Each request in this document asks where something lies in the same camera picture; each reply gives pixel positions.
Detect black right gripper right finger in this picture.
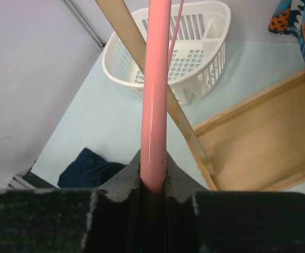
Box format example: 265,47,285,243
165,157,305,252

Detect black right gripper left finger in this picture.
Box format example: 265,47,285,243
0,153,141,252

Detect navy blue shorts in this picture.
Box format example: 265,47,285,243
57,148,126,189

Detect pink clothes hanger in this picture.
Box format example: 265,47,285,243
140,1,171,193

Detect wooden clothes rack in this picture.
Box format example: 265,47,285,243
98,1,305,191

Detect white plastic basket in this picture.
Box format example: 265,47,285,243
102,1,231,105

